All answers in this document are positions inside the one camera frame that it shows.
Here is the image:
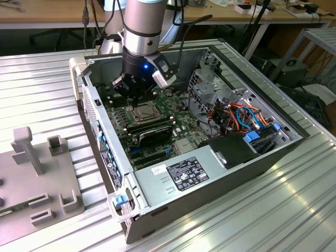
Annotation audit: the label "black expansion slot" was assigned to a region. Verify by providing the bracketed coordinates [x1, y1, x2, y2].
[130, 150, 169, 166]

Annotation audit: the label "blue case handle latch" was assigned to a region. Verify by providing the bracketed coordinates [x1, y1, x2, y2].
[112, 195, 127, 208]

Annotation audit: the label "black box with handle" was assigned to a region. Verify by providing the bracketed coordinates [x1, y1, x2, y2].
[267, 58, 310, 89]

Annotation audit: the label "wooden desk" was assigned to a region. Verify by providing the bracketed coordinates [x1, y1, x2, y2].
[0, 0, 336, 61]

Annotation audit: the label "orange power wires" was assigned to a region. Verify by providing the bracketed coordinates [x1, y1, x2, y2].
[207, 103, 254, 132]

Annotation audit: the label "grey parts rack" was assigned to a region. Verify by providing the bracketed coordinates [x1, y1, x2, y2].
[0, 126, 86, 238]

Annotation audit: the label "black RAM slot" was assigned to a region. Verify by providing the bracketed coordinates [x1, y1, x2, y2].
[109, 94, 156, 107]

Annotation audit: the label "green motherboard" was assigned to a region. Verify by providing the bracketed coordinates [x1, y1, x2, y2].
[101, 88, 200, 171]

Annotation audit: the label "green RAM stick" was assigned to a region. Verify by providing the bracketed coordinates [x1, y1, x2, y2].
[0, 203, 31, 218]

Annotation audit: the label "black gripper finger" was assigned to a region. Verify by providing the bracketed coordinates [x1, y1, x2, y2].
[138, 83, 156, 106]
[111, 73, 140, 107]

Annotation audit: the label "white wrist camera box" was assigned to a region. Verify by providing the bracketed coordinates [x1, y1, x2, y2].
[151, 54, 177, 89]

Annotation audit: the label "blue data wire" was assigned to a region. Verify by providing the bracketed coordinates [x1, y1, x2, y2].
[235, 104, 263, 130]

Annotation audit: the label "black RAM stick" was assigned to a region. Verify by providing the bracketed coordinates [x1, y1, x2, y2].
[127, 119, 176, 134]
[125, 116, 173, 131]

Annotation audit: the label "silver chipset heatsink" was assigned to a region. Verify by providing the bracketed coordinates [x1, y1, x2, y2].
[175, 139, 194, 154]

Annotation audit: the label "metal socket cover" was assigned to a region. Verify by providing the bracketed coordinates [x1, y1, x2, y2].
[128, 101, 161, 124]

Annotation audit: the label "black tripod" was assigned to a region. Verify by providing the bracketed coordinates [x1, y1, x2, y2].
[237, 0, 272, 60]

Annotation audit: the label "grey metal shelf frame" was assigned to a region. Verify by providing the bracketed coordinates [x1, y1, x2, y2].
[270, 27, 336, 82]

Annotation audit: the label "open grey PC case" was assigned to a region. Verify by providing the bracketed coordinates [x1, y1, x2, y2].
[68, 45, 311, 245]

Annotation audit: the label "hard disk in blue carrier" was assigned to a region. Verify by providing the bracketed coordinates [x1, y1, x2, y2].
[243, 125, 283, 155]

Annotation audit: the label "grey USB cable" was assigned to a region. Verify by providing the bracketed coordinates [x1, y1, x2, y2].
[82, 0, 90, 50]

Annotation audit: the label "thick black cable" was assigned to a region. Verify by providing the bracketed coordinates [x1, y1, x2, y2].
[176, 14, 214, 77]

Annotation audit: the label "black office chair base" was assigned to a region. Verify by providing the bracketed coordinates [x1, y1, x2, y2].
[28, 26, 93, 51]

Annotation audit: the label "black graphics card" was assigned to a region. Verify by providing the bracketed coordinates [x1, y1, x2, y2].
[136, 125, 174, 148]

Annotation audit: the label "grey power supply unit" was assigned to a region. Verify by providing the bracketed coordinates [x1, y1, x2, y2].
[133, 145, 229, 208]

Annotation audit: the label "black plastic shroud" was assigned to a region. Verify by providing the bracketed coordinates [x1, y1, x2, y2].
[198, 132, 260, 170]

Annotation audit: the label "brown cardboard piece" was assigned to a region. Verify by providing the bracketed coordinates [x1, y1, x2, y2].
[285, 4, 332, 18]

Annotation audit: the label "silver drive cage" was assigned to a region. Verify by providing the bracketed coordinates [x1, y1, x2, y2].
[187, 68, 230, 119]

